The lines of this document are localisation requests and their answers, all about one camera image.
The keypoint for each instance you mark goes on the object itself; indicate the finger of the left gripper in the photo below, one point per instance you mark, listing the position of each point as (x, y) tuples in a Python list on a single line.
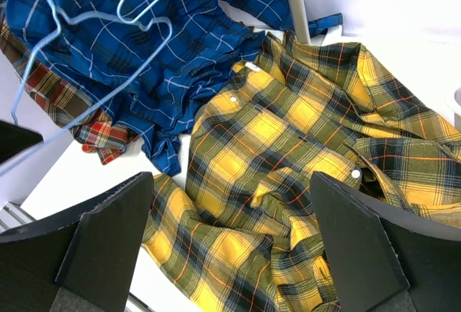
[(15, 139)]

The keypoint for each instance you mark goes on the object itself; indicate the brown orange plaid shirt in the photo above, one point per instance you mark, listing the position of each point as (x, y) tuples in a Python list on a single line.
[(63, 102)]

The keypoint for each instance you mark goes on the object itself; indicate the white clothes rack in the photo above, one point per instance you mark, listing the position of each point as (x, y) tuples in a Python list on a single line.
[(300, 21)]

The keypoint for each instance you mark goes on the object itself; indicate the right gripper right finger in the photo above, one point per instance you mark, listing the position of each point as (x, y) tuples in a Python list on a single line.
[(383, 258)]

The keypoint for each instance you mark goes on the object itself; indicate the blue plaid shirt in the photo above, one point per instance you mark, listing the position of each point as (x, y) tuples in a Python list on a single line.
[(195, 62)]

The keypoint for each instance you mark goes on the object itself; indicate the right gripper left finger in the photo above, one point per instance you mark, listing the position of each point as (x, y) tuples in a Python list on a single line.
[(81, 258)]

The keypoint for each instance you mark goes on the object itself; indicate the yellow black plaid shirt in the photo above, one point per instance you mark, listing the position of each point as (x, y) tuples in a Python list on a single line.
[(242, 234)]

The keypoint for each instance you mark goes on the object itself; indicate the aluminium mounting rail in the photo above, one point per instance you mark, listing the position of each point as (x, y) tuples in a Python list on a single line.
[(12, 215)]

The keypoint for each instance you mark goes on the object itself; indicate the white plastic basket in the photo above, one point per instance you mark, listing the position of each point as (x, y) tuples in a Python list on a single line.
[(453, 102)]

